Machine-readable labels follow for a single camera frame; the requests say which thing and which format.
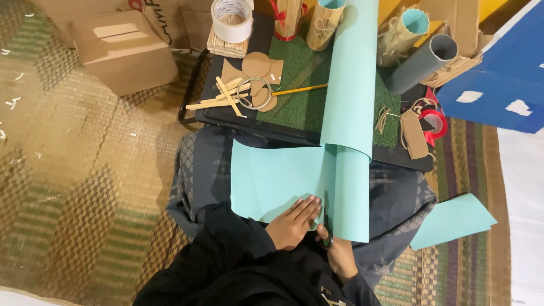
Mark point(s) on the black lap table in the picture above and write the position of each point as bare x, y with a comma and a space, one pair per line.
212, 85

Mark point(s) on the person's right hand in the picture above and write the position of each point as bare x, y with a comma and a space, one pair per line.
342, 259

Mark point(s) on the small closed cardboard box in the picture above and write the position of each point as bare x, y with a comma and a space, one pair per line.
127, 55

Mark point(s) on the flat panel of craft sticks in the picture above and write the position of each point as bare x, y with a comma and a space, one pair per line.
454, 70

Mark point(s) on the twine-wrapped holder with teal lining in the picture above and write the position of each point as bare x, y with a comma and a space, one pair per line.
397, 40

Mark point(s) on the loose pile of craft sticks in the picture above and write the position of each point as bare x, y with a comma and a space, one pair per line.
223, 95

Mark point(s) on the loose jute twine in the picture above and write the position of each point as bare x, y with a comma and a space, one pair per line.
382, 119

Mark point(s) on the person's grey patterned garment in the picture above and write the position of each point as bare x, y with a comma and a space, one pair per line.
395, 199

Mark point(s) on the brown cardboard tag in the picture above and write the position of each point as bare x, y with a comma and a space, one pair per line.
415, 136

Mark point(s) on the round brown cardboard cutout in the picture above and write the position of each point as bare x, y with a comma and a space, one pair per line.
256, 63

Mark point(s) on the large teal paper sheet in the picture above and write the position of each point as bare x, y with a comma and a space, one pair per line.
348, 127

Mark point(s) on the person's left hand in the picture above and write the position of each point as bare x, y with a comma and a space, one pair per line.
289, 229

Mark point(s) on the white tape roll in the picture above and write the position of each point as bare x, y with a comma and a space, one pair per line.
231, 19

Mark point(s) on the yellow pencil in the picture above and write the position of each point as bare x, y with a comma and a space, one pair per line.
299, 89

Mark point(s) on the brown cardboard flap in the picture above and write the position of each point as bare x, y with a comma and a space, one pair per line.
465, 25

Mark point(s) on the blue cardboard sheet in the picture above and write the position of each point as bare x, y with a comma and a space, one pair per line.
501, 80

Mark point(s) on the white cloth sheet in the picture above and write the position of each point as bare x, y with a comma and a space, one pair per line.
525, 212

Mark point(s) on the woven straw mat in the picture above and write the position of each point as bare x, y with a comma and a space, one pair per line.
85, 178

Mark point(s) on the stack of wooden craft sticks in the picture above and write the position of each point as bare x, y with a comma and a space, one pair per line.
225, 47

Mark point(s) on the black scissors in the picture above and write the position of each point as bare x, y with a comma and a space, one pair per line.
327, 221

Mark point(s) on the clear tape roll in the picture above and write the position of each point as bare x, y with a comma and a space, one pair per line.
254, 106

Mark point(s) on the red tape roll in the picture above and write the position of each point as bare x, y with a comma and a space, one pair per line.
440, 123

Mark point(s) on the stick holder with red ribbon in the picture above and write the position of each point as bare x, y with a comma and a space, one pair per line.
289, 19

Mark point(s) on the small teal paper piece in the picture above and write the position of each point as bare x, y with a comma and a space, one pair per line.
450, 221

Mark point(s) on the stick holder with twine bow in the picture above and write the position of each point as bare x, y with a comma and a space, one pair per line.
324, 25

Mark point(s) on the large printed cardboard box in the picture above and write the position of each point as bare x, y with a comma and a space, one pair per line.
170, 21

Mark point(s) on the green turf mat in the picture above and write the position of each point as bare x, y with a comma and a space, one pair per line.
301, 106

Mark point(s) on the shaped brown cardboard cutout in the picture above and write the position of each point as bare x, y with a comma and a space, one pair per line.
231, 71

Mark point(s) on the grey cardboard tube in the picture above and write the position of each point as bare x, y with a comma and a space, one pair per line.
418, 63

